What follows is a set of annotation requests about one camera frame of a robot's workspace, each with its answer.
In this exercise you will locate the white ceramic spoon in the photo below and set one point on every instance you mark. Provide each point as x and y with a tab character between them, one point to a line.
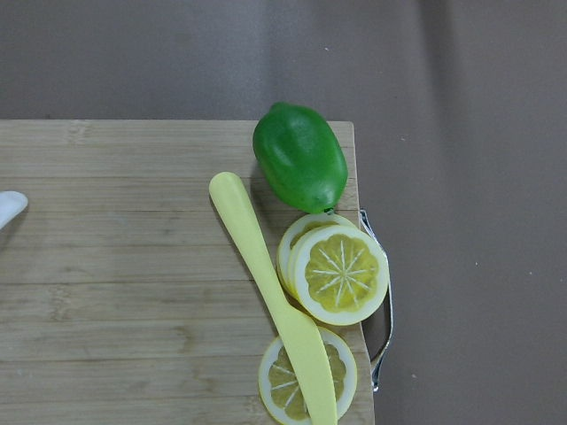
12	203

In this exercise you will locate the green lime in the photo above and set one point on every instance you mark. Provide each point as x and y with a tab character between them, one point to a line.
300	157

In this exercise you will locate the stacked lemon slices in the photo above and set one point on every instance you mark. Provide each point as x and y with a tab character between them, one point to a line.
335	271

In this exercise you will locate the yellow plastic knife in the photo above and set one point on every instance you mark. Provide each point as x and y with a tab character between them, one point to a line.
300	336

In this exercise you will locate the lemon slice under knife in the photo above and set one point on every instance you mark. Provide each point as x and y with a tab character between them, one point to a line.
279	388

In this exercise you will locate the bamboo cutting board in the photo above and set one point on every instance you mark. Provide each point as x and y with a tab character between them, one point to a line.
123	299

